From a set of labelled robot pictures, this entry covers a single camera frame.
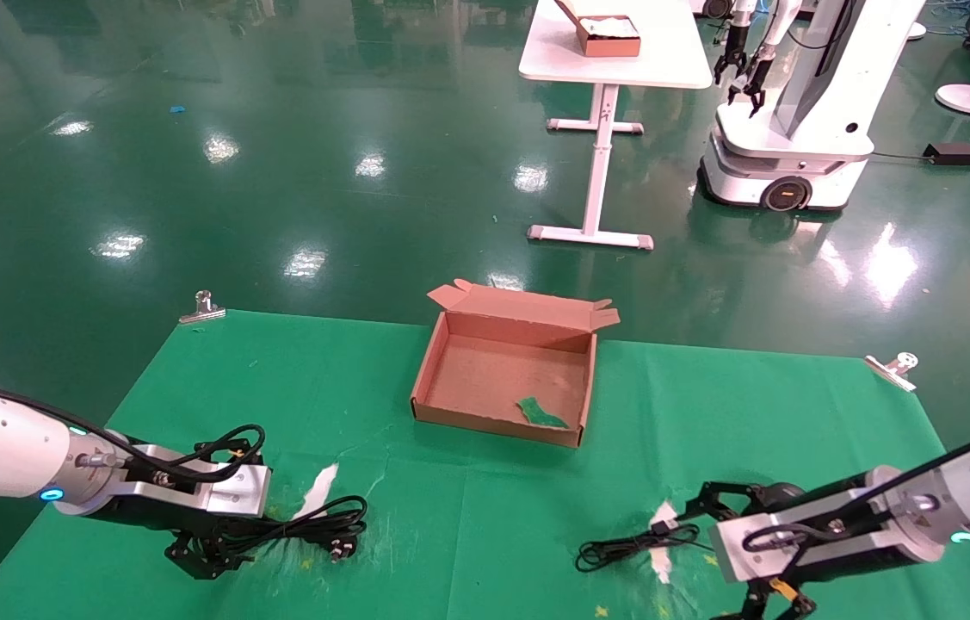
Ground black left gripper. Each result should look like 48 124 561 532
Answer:
93 512 266 580

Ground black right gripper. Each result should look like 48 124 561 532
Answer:
676 480 926 620

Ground thin black usb cable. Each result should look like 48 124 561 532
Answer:
575 519 720 574

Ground background robot arm with gripper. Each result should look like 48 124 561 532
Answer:
714 0 754 87
727 0 800 118

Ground open brown cardboard box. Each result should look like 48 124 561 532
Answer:
410 279 621 449

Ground small brown cardboard box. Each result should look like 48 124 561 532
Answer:
555 0 642 59

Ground white filling in small box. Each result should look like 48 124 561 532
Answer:
579 15 636 37

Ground silver metal table clip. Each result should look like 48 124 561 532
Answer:
179 290 227 326
863 351 920 393

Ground green tape scrap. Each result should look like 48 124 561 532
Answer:
516 396 571 430

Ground green table cloth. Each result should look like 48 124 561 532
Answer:
0 308 970 620

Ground white wheeled background robot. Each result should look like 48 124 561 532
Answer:
698 0 926 214

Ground white table with legs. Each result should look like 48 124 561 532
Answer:
519 0 714 251

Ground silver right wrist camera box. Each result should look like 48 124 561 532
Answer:
711 499 946 584

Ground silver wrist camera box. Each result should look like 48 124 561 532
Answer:
711 499 946 584
106 443 272 519

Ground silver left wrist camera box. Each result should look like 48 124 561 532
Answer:
106 443 272 519

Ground thick black power cable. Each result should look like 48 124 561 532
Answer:
213 495 369 562

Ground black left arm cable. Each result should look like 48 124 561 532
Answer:
0 376 267 485

